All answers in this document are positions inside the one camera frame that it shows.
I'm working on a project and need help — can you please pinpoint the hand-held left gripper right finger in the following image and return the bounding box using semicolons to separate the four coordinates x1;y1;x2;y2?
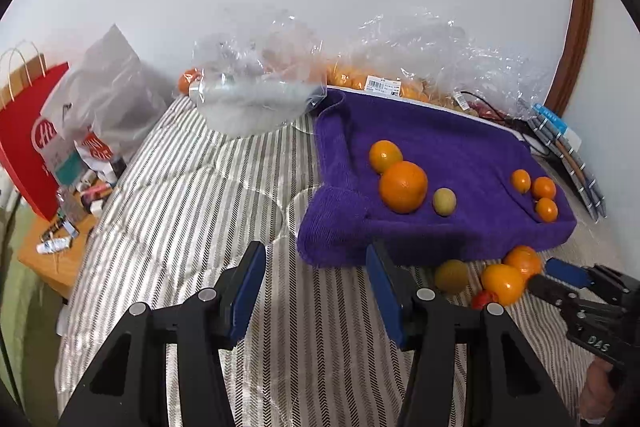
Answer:
365;239;576;427

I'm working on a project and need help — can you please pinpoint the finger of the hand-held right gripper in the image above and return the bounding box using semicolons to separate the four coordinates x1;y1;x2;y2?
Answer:
529;273;584;316
545;257;640;304

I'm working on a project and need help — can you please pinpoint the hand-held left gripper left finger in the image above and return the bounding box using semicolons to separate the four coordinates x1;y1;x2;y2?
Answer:
57;241;267;427

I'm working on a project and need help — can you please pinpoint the small orange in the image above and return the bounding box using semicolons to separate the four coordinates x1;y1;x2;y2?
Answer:
531;176;557;200
510;169;532;195
535;198;559;223

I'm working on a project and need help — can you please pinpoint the brownish green round fruit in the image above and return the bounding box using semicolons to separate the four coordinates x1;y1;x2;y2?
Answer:
434;259;470;296

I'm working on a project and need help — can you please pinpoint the small red fruit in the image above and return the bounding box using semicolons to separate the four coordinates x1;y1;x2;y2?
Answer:
472;290;499;311

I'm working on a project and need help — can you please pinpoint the large orange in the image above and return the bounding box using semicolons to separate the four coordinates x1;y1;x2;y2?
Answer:
378;161;429;215

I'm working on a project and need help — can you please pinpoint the yellow green round fruit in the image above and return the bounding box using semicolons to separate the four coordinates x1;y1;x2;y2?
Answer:
432;188;457;218

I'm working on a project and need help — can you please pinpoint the purple towel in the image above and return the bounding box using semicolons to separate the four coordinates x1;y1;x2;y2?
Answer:
296;88;577;268

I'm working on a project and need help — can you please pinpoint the person's right hand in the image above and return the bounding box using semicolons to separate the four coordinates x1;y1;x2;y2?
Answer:
580;359;626;423

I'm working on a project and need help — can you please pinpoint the checked grey cloth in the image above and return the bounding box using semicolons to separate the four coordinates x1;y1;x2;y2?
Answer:
517;99;607;224

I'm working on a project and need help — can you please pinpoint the striped quilt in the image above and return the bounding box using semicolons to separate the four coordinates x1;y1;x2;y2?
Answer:
55;94;601;427

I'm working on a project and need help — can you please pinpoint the blue and white box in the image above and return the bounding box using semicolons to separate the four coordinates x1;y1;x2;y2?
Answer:
532;103;583;148

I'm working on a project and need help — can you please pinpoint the cluster of small bottles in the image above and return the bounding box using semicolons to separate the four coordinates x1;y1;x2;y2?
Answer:
55;167;127;219

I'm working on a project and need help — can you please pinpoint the clear bag with white contents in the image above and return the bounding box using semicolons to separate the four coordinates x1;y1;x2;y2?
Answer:
190;7;327;138

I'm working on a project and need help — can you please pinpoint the white tube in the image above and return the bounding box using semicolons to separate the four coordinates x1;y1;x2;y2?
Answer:
36;237;69;255

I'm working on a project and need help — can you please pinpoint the wooden nightstand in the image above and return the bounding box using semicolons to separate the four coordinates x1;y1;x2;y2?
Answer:
17;187;101;301

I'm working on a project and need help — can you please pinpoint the black tube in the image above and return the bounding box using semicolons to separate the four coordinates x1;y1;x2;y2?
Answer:
40;214;69;241

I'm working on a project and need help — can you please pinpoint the labelled bag of oranges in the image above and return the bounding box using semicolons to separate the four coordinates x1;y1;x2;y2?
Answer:
325;59;432;104

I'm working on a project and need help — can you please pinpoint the grey plastic bag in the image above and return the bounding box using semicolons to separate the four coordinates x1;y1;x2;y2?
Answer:
40;24;174;158

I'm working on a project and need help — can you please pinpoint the clear bag of oranges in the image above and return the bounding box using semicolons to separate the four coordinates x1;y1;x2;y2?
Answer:
350;7;551;118

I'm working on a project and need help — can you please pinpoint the red paper bag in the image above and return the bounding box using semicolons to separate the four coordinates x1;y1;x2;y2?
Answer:
0;41;71;222

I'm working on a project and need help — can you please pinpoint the black cable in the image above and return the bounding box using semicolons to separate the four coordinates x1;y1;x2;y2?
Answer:
457;90;527;128

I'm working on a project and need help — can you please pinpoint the brown wooden door frame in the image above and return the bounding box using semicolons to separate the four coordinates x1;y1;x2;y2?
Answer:
545;0;596;120

